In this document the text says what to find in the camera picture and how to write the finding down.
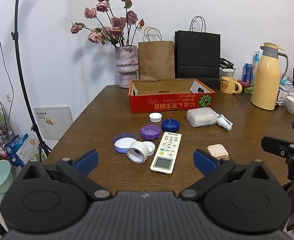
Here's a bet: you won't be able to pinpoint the purple toothed jar lid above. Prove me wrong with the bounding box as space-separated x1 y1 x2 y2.
140 125 161 141

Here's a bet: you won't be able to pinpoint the purple rimmed flat lid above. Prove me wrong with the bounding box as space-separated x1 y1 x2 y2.
113 133 139 153

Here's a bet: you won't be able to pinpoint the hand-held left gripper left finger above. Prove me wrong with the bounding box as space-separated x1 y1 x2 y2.
13 149 113 201

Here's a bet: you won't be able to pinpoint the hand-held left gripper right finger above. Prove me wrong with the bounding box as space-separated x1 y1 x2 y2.
178 149 280 202

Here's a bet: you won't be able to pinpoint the yellow thermos jug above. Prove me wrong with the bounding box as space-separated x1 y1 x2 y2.
250 42 289 110

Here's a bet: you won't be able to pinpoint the black light stand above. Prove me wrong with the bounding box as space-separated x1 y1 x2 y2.
11 0 53 160

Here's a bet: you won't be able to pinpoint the black paper bag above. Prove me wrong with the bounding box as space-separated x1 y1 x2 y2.
175 16 221 89

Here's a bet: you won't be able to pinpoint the small red box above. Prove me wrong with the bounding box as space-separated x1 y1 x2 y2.
236 79 252 88

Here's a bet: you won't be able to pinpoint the white green package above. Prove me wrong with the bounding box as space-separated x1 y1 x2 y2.
17 135 46 169

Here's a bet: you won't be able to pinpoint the white tape roll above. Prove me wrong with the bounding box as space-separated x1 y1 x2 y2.
126 141 150 164

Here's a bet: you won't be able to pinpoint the red cardboard box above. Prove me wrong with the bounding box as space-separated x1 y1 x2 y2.
129 78 215 113

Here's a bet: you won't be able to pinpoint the dried pink roses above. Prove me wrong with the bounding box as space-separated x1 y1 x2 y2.
70 0 145 48

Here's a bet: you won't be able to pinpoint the blue toothed jar lid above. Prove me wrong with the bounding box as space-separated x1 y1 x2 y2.
161 119 181 132

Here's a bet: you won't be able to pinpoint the pink mottled ceramic vase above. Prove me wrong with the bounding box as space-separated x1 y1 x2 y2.
115 45 139 88

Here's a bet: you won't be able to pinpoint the beige power adapter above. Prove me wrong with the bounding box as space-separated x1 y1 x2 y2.
206 144 229 161

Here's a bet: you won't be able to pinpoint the translucent plastic box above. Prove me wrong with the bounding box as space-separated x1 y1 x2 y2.
186 107 217 128

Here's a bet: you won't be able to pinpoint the clear bottle blue cap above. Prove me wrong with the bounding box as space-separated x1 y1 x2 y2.
252 51 260 80

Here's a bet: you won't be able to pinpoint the blue white package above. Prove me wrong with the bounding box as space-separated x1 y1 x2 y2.
5 133 29 168

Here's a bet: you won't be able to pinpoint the white container black handles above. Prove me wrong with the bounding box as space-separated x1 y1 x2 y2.
219 58 236 78

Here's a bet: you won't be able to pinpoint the blue white pouch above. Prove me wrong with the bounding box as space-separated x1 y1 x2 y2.
277 77 294 105

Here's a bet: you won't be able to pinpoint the white wall panel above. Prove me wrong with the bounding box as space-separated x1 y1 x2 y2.
33 106 73 140

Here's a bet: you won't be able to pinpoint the yellow bear mug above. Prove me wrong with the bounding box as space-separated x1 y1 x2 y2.
220 76 243 94

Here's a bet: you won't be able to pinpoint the small white spray bottle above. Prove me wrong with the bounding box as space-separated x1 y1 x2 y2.
216 114 233 131

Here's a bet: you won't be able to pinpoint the metal storage rack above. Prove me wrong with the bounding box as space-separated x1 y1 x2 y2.
0 104 14 153

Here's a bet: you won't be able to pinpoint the blue drink carton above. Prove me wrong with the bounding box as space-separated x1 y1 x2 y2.
241 63 253 84

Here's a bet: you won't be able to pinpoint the white remote control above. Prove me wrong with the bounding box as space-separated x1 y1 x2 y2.
150 132 182 174

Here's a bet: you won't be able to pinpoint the brown paper bag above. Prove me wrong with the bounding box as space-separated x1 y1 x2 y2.
138 27 175 80

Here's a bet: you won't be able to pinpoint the white screw lid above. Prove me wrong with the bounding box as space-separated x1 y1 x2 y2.
143 141 157 157

